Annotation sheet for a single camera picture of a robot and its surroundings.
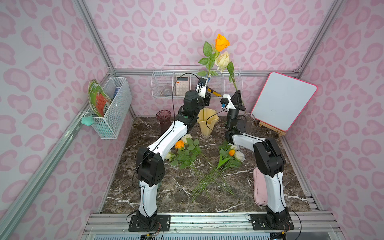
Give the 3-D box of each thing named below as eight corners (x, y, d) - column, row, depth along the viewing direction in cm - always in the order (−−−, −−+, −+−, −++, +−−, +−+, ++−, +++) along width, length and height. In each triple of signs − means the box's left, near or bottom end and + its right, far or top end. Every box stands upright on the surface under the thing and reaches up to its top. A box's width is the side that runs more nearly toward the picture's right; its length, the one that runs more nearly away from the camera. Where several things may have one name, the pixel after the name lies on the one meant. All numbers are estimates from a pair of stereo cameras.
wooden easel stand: (257, 126, 115) (259, 122, 112) (258, 124, 116) (260, 120, 113) (282, 137, 108) (285, 134, 105) (283, 135, 109) (286, 131, 106)
